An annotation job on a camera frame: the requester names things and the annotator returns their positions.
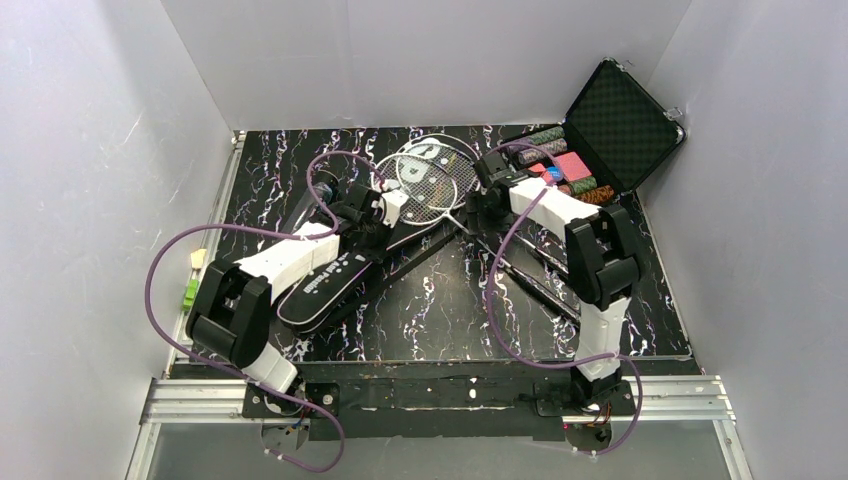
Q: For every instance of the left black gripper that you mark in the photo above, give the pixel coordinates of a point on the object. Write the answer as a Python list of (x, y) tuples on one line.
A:
[(370, 216)]

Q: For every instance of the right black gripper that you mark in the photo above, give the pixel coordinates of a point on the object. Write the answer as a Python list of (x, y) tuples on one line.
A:
[(482, 201)]

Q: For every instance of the white badminton racket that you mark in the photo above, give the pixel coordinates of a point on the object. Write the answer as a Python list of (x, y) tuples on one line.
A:
[(429, 145), (437, 185)]

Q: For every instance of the black racket bag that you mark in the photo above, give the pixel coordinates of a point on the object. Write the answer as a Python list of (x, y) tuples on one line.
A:
[(307, 306)]

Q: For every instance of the black shuttlecock tube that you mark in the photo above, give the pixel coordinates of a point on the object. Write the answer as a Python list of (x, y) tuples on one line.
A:
[(326, 185)]

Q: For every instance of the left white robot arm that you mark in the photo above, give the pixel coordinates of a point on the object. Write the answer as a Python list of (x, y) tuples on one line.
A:
[(233, 306)]

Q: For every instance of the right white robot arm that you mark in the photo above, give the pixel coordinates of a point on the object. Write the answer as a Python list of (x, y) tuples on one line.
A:
[(604, 264)]

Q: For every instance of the black poker chip case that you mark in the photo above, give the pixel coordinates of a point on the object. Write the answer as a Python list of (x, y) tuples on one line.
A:
[(613, 137)]

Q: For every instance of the green clip on rail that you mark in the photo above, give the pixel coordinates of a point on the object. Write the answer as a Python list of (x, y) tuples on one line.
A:
[(189, 295)]

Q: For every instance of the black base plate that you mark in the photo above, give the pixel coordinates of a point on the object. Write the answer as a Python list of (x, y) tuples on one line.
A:
[(460, 399)]

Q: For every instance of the aluminium rail frame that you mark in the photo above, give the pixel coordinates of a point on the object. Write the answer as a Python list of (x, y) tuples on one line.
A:
[(433, 313)]

